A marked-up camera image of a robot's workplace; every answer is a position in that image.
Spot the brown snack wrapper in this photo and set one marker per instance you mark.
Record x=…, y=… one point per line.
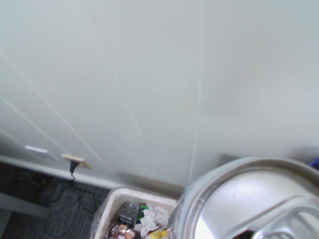
x=122, y=230

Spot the crumpled white tissue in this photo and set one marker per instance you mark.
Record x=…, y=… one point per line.
x=152, y=219

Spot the yellow snack wrapper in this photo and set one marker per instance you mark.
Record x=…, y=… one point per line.
x=159, y=234

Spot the silver aluminium drink can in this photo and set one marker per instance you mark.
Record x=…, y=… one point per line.
x=249, y=199

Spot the white wall outlet plate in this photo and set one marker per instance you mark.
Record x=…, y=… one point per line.
x=36, y=149

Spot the grey crumpled plastic cup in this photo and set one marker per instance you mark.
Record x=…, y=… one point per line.
x=129, y=211

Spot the beige wall power outlet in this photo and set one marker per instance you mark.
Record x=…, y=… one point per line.
x=76, y=160

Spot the white trash bin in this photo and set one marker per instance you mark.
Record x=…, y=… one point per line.
x=117, y=199

